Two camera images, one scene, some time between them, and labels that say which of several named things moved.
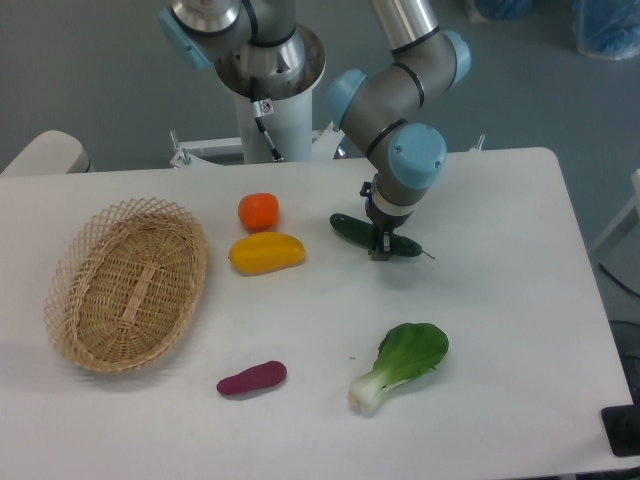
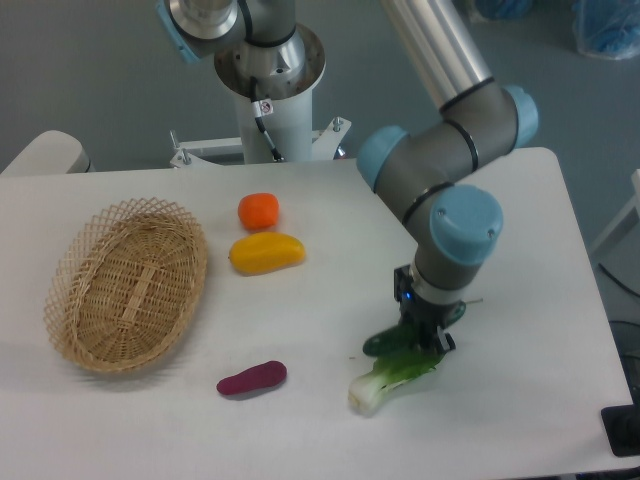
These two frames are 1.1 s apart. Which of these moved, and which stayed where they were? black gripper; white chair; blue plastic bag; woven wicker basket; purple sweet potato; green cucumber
Moved: green cucumber; black gripper
Stayed: white chair; purple sweet potato; blue plastic bag; woven wicker basket
